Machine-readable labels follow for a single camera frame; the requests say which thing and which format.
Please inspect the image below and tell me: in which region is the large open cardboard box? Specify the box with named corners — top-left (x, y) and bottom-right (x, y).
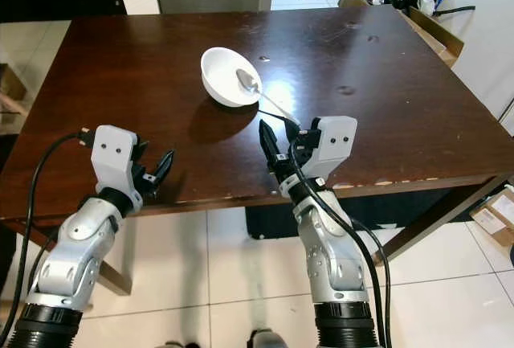
top-left (338, 0), bottom-right (466, 67)

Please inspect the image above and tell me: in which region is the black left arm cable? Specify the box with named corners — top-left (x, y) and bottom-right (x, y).
top-left (0, 127), bottom-right (97, 348)

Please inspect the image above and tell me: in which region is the metal spoon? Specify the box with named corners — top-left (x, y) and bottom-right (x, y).
top-left (236, 68), bottom-right (303, 127)

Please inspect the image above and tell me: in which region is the black hose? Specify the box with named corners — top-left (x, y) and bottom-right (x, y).
top-left (433, 3), bottom-right (479, 18)

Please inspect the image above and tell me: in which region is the white ceramic bowl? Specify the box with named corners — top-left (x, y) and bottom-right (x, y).
top-left (201, 47), bottom-right (263, 109)

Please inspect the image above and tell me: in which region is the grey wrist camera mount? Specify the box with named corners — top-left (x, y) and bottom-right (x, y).
top-left (296, 115), bottom-right (359, 175)
top-left (89, 125), bottom-right (148, 205)

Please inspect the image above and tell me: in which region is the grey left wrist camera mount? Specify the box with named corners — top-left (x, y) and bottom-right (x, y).
top-left (89, 125), bottom-right (148, 205)

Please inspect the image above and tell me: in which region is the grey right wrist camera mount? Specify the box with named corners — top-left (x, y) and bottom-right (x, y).
top-left (296, 115), bottom-right (359, 175)

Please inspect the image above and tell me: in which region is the grey robot right foot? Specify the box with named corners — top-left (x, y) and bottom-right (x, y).
top-left (248, 328), bottom-right (283, 348)

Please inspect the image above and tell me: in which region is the flat cardboard package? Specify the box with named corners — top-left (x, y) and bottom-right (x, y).
top-left (469, 186), bottom-right (514, 249)

